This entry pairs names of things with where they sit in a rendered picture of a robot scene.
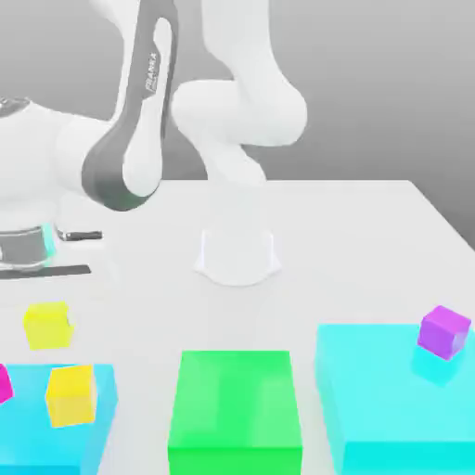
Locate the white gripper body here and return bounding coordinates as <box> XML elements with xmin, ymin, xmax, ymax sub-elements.
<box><xmin>0</xmin><ymin>262</ymin><xmax>95</xmax><ymax>288</ymax></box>

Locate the small lime yellow cube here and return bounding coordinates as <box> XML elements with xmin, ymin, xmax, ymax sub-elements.
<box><xmin>22</xmin><ymin>301</ymin><xmax>76</xmax><ymax>353</ymax></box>

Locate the small magenta cube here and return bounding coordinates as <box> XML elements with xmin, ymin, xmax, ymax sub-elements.
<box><xmin>0</xmin><ymin>363</ymin><xmax>15</xmax><ymax>404</ymax></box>

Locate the small golden yellow cube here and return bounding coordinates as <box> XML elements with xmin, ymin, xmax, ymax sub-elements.
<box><xmin>45</xmin><ymin>364</ymin><xmax>98</xmax><ymax>429</ymax></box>

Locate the small purple cube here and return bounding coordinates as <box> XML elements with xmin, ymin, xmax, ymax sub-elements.
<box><xmin>416</xmin><ymin>304</ymin><xmax>473</xmax><ymax>362</ymax></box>

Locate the large blue box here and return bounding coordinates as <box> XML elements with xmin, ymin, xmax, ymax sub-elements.
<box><xmin>0</xmin><ymin>363</ymin><xmax>120</xmax><ymax>475</ymax></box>

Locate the large green box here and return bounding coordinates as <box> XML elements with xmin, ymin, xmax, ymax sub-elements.
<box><xmin>167</xmin><ymin>349</ymin><xmax>304</xmax><ymax>475</ymax></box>

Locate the large cyan box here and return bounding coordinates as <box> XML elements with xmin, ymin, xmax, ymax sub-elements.
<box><xmin>314</xmin><ymin>323</ymin><xmax>475</xmax><ymax>475</ymax></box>

